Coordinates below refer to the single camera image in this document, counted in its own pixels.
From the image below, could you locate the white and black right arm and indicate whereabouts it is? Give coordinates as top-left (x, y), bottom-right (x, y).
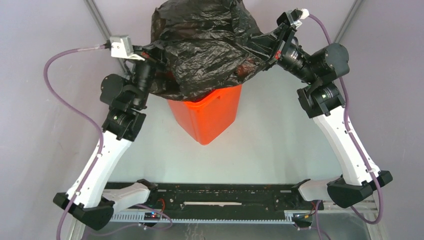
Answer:
top-left (246, 24), bottom-right (393, 209)

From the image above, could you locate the black plastic trash bag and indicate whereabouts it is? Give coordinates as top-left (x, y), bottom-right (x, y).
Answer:
top-left (150, 0), bottom-right (265, 102)

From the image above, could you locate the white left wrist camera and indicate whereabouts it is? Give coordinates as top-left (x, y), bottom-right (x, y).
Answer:
top-left (109, 35), bottom-right (146, 61)

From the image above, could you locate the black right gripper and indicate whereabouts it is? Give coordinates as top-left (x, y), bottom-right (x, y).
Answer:
top-left (235, 23), bottom-right (318, 85)

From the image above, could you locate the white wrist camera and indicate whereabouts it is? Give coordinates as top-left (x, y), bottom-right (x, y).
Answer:
top-left (276, 8), bottom-right (310, 29)
top-left (109, 35), bottom-right (146, 61)

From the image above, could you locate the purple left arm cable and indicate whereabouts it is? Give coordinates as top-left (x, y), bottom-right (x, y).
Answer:
top-left (43, 45), bottom-right (110, 240)

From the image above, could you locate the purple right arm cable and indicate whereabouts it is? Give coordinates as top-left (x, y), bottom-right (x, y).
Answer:
top-left (308, 13), bottom-right (385, 225)

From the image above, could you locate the aluminium frame rail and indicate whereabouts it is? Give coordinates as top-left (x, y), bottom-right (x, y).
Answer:
top-left (84, 0), bottom-right (130, 74)

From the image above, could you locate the orange plastic trash bin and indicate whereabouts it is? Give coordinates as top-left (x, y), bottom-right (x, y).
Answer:
top-left (167, 85), bottom-right (242, 146)

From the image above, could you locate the white toothed cable duct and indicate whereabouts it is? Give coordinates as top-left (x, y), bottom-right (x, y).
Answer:
top-left (107, 211), bottom-right (299, 225)

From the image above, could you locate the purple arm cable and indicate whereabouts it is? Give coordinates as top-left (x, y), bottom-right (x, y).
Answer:
top-left (308, 13), bottom-right (385, 225)
top-left (43, 45), bottom-right (110, 240)

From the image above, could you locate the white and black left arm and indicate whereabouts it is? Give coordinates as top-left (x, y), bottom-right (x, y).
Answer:
top-left (53, 57), bottom-right (158, 231)

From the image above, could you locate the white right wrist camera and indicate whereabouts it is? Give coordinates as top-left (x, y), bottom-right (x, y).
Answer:
top-left (276, 8), bottom-right (310, 29)

